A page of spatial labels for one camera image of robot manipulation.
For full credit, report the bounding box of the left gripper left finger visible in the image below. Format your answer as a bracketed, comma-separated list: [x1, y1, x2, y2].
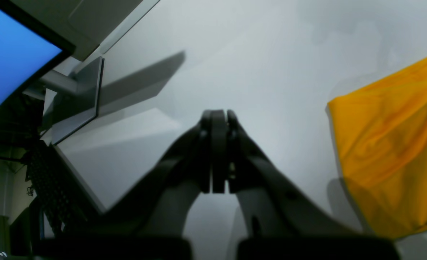
[33, 110, 213, 260]

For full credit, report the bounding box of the tablet with blue screen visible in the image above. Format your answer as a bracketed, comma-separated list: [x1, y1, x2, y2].
[0, 0, 76, 106]

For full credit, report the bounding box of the grey tablet stand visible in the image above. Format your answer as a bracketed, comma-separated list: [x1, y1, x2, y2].
[35, 56, 105, 145]

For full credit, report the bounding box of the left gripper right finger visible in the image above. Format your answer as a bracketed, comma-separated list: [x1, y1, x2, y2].
[212, 110, 400, 260]

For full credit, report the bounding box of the yellow T-shirt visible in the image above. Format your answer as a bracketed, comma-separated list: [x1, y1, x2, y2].
[328, 57, 427, 239]

